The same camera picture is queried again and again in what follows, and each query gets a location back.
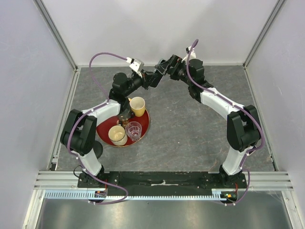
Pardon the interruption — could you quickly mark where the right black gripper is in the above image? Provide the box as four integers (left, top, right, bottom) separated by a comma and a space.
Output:
155, 54, 193, 86

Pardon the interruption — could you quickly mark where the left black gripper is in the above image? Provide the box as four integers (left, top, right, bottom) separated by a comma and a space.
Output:
123, 70, 158, 97

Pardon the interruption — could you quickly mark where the blue-edged black phone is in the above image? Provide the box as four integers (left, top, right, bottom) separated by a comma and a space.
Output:
153, 61, 168, 75

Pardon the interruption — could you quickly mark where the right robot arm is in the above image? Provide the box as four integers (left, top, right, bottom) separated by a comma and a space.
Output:
155, 55, 263, 188

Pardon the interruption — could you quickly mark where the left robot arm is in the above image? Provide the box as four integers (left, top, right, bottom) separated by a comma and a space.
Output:
60, 70, 163, 187

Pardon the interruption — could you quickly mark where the yellow mug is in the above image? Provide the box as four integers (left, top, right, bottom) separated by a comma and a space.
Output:
129, 97, 146, 117

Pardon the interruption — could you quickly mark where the clear drinking glass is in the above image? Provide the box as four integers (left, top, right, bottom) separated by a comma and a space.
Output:
125, 121, 142, 142

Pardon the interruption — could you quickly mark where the cream cup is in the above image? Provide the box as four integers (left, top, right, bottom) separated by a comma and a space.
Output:
108, 125, 128, 146

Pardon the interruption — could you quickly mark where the red round tray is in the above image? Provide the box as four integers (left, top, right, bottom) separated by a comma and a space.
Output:
96, 109, 150, 147

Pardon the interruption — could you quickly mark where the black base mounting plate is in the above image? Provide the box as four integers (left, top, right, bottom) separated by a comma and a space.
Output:
77, 170, 248, 197

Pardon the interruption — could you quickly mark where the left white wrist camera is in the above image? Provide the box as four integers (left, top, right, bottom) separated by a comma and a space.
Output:
126, 57, 144, 73

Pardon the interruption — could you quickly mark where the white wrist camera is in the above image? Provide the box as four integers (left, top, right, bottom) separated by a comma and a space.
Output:
183, 46, 196, 61
126, 57, 144, 73

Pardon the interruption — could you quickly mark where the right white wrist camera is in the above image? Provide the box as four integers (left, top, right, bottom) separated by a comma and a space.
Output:
183, 46, 196, 61

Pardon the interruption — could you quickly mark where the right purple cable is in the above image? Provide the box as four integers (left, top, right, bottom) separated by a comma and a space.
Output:
186, 39, 265, 207

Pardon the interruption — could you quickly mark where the light blue cable duct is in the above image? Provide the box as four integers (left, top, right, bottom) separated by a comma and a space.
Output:
44, 190, 226, 201

